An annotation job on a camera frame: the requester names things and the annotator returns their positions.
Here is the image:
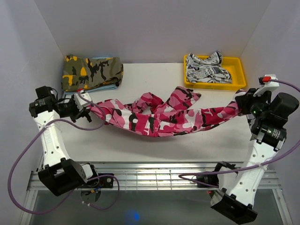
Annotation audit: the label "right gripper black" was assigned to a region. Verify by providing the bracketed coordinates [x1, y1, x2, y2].
[235, 88, 270, 119]

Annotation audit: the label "pink camouflage trousers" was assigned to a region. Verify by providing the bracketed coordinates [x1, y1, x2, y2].
[90, 86, 241, 137]

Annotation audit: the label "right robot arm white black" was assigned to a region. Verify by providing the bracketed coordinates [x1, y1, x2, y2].
[210, 89, 299, 225]

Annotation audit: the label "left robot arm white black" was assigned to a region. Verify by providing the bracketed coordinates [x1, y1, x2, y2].
[29, 86, 99, 196]

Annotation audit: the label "green camouflage folded trousers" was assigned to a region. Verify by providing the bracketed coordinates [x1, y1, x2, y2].
[61, 55, 123, 92]

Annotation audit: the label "white black newsprint trousers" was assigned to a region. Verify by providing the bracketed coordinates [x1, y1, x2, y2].
[185, 51, 233, 84]

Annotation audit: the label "yellow plastic tray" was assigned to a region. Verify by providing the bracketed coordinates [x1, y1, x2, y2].
[183, 54, 247, 91]

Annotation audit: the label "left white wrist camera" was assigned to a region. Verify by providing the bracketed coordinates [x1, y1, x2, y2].
[74, 90, 92, 111]

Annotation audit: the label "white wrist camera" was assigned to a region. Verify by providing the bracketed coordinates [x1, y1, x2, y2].
[254, 74, 279, 97]
[74, 90, 92, 111]

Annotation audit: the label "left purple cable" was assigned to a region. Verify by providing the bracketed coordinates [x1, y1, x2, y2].
[7, 92, 120, 215]

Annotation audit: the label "purple cable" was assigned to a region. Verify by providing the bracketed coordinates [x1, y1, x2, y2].
[7, 92, 120, 215]
[178, 78, 300, 188]

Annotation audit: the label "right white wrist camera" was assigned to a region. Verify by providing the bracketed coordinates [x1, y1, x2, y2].
[254, 74, 279, 97]

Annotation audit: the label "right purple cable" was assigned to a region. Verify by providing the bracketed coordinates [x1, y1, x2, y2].
[178, 78, 300, 188]

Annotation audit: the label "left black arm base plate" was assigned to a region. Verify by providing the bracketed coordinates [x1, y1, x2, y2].
[80, 173, 114, 189]

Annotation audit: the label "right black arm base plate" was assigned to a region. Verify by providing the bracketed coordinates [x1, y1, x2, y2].
[196, 175, 219, 188]

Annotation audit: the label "aluminium frame rail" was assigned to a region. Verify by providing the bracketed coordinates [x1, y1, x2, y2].
[27, 162, 282, 191]

